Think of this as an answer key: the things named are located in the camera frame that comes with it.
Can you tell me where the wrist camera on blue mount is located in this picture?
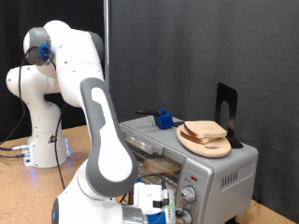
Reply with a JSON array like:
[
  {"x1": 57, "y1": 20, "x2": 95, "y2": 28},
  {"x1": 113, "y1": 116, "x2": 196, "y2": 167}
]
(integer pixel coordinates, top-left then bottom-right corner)
[{"x1": 146, "y1": 189, "x2": 177, "y2": 224}]

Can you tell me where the vertical metal pole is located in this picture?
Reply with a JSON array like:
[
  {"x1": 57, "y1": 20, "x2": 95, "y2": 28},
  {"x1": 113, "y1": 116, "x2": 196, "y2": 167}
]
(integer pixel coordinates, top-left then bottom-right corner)
[{"x1": 103, "y1": 0, "x2": 112, "y2": 85}]

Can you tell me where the black metal bookend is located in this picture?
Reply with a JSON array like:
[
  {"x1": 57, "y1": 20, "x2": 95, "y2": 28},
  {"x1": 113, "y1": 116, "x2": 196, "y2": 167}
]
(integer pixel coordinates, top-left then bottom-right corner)
[{"x1": 214, "y1": 81, "x2": 245, "y2": 149}]

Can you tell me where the silver oven knob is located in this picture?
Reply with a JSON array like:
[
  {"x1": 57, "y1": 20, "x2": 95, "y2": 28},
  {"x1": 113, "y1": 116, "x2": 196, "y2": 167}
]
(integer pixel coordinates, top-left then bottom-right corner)
[
  {"x1": 175, "y1": 208, "x2": 193, "y2": 224},
  {"x1": 180, "y1": 185, "x2": 198, "y2": 203}
]

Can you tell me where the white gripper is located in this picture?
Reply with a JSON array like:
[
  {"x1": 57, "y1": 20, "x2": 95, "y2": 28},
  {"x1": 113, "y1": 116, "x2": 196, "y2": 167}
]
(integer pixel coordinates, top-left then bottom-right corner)
[{"x1": 133, "y1": 181, "x2": 185, "y2": 224}]

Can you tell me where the spatula with blue block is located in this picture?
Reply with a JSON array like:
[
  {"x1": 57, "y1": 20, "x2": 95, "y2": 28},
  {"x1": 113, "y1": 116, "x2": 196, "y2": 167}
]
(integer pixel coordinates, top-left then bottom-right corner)
[{"x1": 135, "y1": 107, "x2": 188, "y2": 131}]

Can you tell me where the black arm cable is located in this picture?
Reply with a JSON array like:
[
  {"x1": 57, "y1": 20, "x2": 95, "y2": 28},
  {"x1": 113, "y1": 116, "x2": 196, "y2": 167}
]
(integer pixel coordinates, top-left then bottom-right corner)
[{"x1": 0, "y1": 46, "x2": 167, "y2": 204}]

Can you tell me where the round wooden board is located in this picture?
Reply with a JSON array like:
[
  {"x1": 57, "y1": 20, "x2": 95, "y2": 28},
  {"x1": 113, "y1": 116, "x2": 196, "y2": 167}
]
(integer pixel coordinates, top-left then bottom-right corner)
[{"x1": 176, "y1": 123, "x2": 233, "y2": 159}]

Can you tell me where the black base cable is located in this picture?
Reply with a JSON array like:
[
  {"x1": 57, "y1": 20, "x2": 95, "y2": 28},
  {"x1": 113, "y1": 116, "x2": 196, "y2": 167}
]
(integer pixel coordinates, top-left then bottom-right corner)
[
  {"x1": 0, "y1": 152, "x2": 27, "y2": 160},
  {"x1": 0, "y1": 143, "x2": 31, "y2": 152}
]

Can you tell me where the silver toaster oven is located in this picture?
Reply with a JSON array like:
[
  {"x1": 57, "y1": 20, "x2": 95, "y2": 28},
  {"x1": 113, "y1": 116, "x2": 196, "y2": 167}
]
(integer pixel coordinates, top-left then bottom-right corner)
[{"x1": 120, "y1": 112, "x2": 260, "y2": 224}]

